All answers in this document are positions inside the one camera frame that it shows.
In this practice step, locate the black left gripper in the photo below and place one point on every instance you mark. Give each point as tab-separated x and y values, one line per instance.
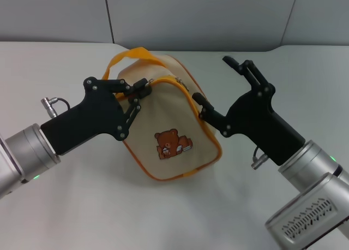
95	116

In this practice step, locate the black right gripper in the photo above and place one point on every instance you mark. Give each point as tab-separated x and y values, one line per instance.
256	119

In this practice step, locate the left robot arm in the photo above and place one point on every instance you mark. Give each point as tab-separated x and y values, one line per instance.
24	151

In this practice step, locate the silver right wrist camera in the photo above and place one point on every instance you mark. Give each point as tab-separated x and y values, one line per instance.
305	214

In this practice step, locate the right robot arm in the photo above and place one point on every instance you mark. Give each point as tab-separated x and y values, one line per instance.
308	165

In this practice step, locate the beige bag with orange trim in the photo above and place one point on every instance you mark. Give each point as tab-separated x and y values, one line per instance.
169	119

